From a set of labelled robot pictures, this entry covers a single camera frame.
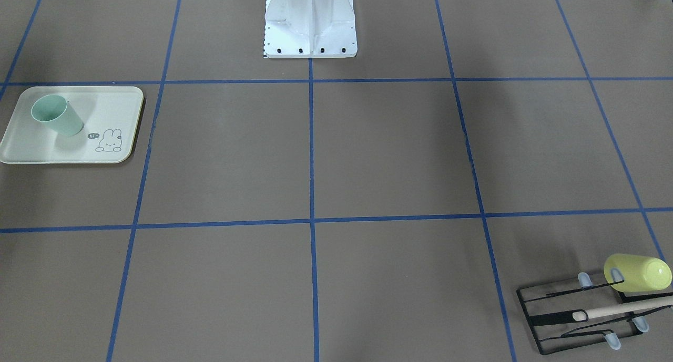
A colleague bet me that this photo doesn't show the green plastic cup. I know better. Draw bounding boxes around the green plastic cup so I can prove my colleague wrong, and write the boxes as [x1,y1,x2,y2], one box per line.
[30,94,84,137]

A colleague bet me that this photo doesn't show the cream rabbit tray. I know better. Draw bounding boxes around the cream rabbit tray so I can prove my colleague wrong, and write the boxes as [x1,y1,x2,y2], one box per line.
[2,86,145,165]

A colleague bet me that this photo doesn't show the yellow plastic cup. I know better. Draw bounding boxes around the yellow plastic cup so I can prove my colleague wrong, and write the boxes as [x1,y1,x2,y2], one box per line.
[603,253,671,293]

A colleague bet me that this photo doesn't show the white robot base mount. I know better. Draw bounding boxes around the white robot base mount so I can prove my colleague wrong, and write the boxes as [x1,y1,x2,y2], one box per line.
[263,0,358,59]

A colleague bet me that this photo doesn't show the black wire cup rack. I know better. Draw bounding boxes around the black wire cup rack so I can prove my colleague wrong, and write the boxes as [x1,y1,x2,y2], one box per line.
[515,273,671,355]

